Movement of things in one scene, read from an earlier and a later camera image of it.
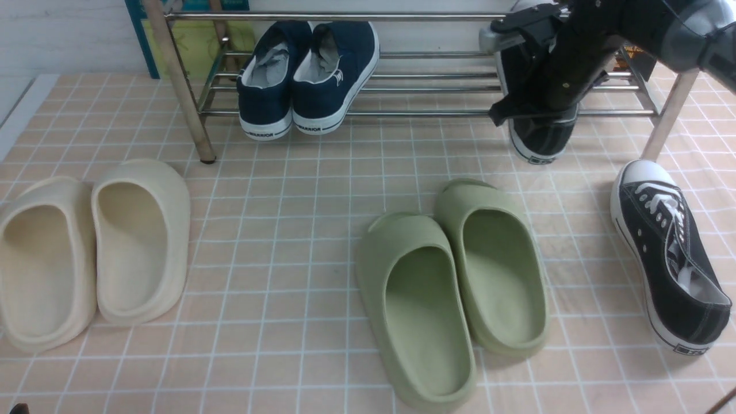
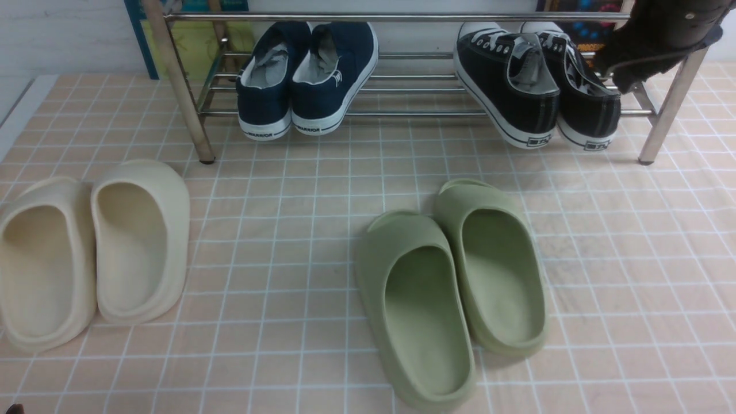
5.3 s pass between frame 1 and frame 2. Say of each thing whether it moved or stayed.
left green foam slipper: stayed
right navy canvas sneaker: stayed
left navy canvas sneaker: stayed
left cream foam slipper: stayed
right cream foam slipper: stayed
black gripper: moved
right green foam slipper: stayed
